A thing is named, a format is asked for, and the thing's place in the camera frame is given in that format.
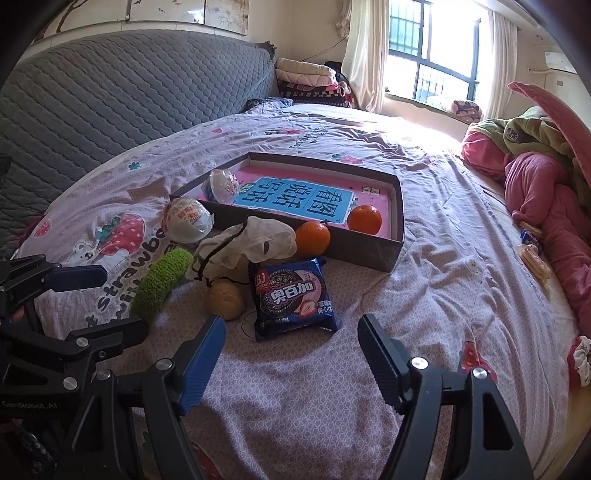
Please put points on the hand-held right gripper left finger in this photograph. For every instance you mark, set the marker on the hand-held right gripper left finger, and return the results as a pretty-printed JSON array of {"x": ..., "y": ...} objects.
[{"x": 203, "y": 364}]

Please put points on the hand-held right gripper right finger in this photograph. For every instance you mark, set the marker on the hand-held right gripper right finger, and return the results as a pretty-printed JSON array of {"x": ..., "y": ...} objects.
[{"x": 382, "y": 364}]

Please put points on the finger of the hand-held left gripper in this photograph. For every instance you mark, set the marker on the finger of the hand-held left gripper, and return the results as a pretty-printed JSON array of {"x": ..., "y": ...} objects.
[
  {"x": 78, "y": 277},
  {"x": 111, "y": 333}
]

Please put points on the walnut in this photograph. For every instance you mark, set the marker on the walnut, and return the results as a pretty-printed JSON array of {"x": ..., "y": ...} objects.
[{"x": 225, "y": 300}]

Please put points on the dark blue cookie packet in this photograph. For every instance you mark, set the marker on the dark blue cookie packet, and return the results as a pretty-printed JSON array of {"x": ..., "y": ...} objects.
[{"x": 291, "y": 300}]

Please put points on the shallow cardboard box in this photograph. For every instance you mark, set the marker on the shallow cardboard box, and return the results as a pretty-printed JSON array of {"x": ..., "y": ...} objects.
[{"x": 360, "y": 251}]

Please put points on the red and white toy egg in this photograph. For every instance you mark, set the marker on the red and white toy egg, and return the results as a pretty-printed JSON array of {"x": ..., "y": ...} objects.
[{"x": 187, "y": 219}]

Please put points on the person's left forearm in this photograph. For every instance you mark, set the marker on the person's left forearm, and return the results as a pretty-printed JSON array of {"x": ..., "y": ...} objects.
[{"x": 27, "y": 454}]

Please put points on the orange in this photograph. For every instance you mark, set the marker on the orange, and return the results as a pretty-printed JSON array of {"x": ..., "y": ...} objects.
[
  {"x": 364, "y": 218},
  {"x": 313, "y": 239}
]

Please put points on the blue and white toy egg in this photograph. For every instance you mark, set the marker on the blue and white toy egg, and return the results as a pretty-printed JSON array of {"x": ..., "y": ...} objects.
[{"x": 221, "y": 184}]

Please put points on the grey quilted headboard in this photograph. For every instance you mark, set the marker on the grey quilted headboard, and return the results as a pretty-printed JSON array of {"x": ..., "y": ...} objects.
[{"x": 115, "y": 92}]

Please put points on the small blue snack packet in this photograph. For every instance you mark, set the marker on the small blue snack packet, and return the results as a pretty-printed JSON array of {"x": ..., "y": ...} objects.
[{"x": 530, "y": 237}]

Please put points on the pink and white frilly cloth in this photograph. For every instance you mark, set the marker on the pink and white frilly cloth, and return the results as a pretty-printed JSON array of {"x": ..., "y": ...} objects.
[{"x": 581, "y": 362}]

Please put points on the small yellow biscuit packet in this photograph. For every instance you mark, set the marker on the small yellow biscuit packet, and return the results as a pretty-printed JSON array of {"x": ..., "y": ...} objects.
[{"x": 531, "y": 227}]

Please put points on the pink and green blankets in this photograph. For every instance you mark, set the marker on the pink and green blankets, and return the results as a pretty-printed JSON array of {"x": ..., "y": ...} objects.
[{"x": 545, "y": 194}]

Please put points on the dark blue cloth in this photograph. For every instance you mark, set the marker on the dark blue cloth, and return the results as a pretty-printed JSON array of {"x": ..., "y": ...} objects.
[{"x": 265, "y": 104}]

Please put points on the patterned pillow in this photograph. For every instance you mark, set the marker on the patterned pillow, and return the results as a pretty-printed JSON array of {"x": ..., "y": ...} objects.
[{"x": 467, "y": 110}]

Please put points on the green blanket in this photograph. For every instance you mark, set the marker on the green blanket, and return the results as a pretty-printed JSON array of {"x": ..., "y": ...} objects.
[{"x": 531, "y": 134}]

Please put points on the dark patterned folded blanket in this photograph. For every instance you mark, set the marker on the dark patterned folded blanket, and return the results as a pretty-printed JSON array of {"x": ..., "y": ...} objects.
[{"x": 314, "y": 96}]

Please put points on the black cloth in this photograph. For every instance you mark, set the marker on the black cloth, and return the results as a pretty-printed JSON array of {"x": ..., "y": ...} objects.
[{"x": 339, "y": 69}]

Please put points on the cream folded quilt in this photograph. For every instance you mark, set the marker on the cream folded quilt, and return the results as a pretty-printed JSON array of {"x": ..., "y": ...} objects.
[{"x": 304, "y": 71}]

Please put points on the white curtain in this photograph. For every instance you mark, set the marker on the white curtain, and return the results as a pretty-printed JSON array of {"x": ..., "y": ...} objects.
[
  {"x": 364, "y": 55},
  {"x": 501, "y": 60}
]

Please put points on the black framed window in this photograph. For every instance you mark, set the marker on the black framed window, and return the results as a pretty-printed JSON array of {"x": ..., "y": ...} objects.
[{"x": 406, "y": 32}]

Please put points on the white air conditioner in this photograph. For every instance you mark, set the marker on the white air conditioner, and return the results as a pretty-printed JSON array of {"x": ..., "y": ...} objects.
[{"x": 561, "y": 62}]

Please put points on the painted wall panels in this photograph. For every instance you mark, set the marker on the painted wall panels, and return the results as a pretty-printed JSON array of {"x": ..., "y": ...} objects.
[{"x": 161, "y": 9}]

